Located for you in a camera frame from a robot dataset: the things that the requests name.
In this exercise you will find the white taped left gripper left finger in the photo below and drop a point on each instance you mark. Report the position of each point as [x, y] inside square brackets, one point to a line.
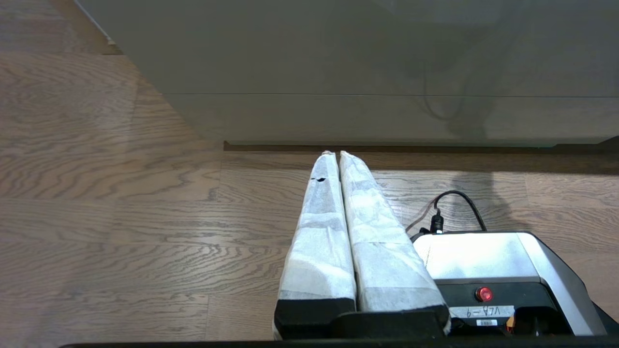
[321, 251]

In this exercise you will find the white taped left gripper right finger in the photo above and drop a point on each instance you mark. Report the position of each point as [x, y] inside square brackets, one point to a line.
[387, 261]

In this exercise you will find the white glossy drawer cabinet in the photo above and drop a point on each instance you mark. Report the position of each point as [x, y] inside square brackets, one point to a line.
[338, 121]

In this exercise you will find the red emergency stop button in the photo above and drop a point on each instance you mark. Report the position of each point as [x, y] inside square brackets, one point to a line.
[483, 294]

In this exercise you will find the white paper label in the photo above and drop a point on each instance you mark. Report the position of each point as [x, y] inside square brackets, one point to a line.
[481, 311]

